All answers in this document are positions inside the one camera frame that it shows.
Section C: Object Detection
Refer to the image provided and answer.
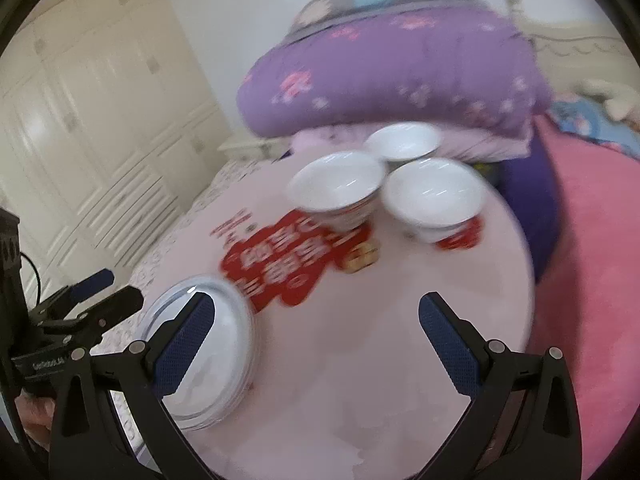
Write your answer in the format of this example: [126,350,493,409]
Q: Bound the bright pink blanket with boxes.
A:
[520,115,640,476]

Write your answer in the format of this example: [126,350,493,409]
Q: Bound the white ceramic bowl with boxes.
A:
[287,151,387,231]
[382,157,488,243]
[365,122,442,163]

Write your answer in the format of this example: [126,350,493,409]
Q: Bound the round pink table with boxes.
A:
[120,127,536,480]

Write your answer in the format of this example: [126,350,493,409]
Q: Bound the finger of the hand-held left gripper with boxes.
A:
[30,269,115,318]
[37,287,146,348]

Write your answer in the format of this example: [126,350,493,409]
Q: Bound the heart print mattress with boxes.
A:
[92,160,296,466]

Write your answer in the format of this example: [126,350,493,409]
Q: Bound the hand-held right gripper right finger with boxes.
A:
[419,292,583,480]

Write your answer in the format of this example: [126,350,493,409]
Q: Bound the person's left hand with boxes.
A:
[17,394,55,441]

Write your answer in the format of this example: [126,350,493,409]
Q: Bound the black cable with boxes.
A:
[20,255,42,311]

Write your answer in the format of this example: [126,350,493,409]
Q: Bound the cream panelled wardrobe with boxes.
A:
[0,0,233,306]

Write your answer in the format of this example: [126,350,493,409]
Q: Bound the purple floral quilt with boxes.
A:
[237,2,553,141]

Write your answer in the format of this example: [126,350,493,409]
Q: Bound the blue printed cloth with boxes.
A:
[547,97,640,148]

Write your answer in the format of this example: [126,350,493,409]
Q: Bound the light pink folded blanket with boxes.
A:
[292,122,533,161]

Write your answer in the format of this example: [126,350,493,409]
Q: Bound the grey rimmed white plate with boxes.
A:
[143,275,258,428]
[142,275,260,432]
[145,276,253,423]

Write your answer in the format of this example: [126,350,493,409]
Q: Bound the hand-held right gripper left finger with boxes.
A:
[48,292,216,480]

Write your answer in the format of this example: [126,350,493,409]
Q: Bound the cream headboard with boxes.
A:
[502,0,636,91]

